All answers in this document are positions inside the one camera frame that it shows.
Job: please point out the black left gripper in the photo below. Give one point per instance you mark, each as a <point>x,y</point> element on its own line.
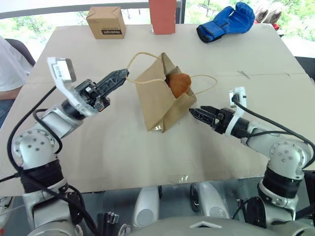
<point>92,94</point>

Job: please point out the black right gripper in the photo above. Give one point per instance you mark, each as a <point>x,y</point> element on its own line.
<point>224,119</point>

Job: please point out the brown paper bag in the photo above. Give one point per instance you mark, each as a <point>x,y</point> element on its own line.
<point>152,103</point>

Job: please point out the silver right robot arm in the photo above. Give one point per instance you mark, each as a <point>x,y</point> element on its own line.
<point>285,155</point>

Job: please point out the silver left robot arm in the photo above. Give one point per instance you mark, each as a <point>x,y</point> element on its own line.
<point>37,145</point>

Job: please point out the orange-brown plush toy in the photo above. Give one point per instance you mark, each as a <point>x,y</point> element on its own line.
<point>179,83</point>

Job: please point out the small printed cardboard box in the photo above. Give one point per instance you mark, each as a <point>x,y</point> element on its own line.
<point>105,22</point>

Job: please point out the cardboard table cover sheet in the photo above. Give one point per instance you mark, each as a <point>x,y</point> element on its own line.
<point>123,152</point>

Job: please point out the clear tape strip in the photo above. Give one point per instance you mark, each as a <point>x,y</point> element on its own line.
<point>179,178</point>

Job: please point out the tall red-brown box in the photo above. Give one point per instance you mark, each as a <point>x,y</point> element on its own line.
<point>162,17</point>

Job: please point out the silver right robot leg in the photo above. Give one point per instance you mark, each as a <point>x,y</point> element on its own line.
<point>209,201</point>

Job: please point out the blue boxing glove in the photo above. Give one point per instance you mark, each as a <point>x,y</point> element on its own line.
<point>229,23</point>

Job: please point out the black chair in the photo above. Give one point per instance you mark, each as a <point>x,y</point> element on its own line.
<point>306,68</point>
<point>22,50</point>

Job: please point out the person in white shirt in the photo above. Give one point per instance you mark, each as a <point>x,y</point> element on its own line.
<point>9,66</point>

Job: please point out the black round disc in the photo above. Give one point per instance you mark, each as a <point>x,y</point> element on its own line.
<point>256,212</point>

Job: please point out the red and white item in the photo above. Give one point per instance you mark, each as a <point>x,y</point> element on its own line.
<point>278,29</point>

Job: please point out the beige shoe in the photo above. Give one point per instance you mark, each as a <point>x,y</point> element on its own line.
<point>262,13</point>
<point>275,14</point>

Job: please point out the silver robot torso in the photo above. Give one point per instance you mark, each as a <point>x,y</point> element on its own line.
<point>201,228</point>

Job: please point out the white sneaker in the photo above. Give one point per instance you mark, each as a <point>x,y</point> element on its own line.
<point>5,202</point>

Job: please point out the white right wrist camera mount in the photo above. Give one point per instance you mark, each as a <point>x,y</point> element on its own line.
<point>238,94</point>

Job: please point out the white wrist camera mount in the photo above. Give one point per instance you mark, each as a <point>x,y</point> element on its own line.
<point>61,70</point>
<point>238,94</point>

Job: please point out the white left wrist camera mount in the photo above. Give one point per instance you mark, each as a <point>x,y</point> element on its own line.
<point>61,70</point>

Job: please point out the black metal bracket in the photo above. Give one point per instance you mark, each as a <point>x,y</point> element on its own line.
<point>107,222</point>

